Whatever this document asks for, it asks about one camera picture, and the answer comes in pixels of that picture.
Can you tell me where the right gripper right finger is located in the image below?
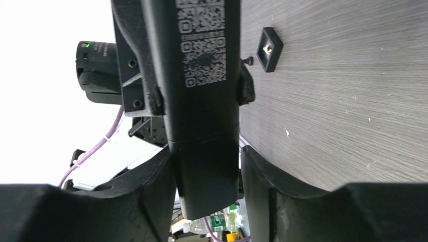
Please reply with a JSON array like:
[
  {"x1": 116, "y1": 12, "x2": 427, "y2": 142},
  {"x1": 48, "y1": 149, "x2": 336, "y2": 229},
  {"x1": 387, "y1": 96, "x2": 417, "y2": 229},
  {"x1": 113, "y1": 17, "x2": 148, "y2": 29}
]
[{"x1": 241, "y1": 146, "x2": 427, "y2": 241}]

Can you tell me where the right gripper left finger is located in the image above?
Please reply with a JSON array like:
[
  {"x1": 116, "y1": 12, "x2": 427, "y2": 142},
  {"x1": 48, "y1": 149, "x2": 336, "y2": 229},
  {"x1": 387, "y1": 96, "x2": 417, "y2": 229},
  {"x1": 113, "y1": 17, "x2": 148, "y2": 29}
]
[{"x1": 1, "y1": 148, "x2": 176, "y2": 241}]

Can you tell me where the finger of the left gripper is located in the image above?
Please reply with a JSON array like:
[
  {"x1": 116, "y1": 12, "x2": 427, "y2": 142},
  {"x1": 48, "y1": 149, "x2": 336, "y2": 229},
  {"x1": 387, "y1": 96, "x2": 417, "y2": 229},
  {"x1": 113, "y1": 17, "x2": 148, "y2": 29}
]
[
  {"x1": 237, "y1": 62, "x2": 255, "y2": 106},
  {"x1": 111, "y1": 1, "x2": 164, "y2": 117}
]

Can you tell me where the plain black remote control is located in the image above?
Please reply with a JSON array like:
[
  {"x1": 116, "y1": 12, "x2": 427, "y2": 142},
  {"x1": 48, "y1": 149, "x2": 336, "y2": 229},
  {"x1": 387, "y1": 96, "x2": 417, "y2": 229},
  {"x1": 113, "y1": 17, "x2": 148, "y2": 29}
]
[{"x1": 142, "y1": 1, "x2": 241, "y2": 220}]

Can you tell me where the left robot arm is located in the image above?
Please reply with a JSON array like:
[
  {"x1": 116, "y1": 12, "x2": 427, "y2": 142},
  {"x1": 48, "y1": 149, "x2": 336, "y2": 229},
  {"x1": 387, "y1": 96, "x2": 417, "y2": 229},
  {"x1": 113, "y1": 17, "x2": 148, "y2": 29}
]
[{"x1": 43, "y1": 1, "x2": 160, "y2": 188}]

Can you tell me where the black square frame box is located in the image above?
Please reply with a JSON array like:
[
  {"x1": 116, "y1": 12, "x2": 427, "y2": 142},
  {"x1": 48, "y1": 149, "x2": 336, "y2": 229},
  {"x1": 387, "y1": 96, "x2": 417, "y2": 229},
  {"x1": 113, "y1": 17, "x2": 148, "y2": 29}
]
[{"x1": 256, "y1": 27, "x2": 284, "y2": 73}]

